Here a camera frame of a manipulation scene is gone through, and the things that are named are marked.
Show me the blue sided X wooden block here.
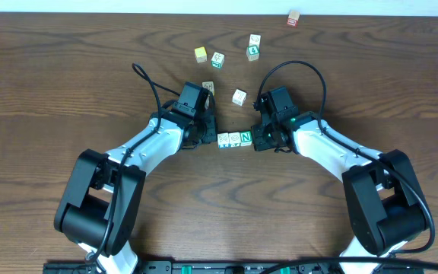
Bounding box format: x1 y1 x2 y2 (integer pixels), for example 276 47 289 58
217 132 230 148

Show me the green N wooden block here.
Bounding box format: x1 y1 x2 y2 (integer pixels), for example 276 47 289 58
240 131 252 146

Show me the yellow sided O wooden block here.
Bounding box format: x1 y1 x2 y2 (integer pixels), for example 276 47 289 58
228 132 241 148

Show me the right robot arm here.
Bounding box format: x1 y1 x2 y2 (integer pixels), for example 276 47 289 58
252 111 434 273

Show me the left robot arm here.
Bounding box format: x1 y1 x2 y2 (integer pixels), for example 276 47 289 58
54 110 217 273

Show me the yellow K wooden block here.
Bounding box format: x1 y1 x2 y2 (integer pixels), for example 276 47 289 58
202 81 214 109

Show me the plain white wooden block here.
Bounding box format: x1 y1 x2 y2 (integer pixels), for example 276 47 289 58
232 89 247 106

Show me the green F wooden block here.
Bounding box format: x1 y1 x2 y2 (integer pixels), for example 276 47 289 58
211 52 225 69

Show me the yellow top wooden block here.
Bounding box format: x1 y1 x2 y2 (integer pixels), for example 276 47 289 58
194 46 208 63

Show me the green 4 wooden block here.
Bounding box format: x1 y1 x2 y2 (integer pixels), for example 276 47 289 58
246 45 260 62

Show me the red sided wooden block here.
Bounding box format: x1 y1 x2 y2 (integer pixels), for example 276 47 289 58
249 34 261 47

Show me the red block by wall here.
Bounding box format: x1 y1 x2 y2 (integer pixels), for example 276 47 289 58
287 10 300 27

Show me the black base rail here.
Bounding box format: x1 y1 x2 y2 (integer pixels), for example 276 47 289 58
43 260 425 274

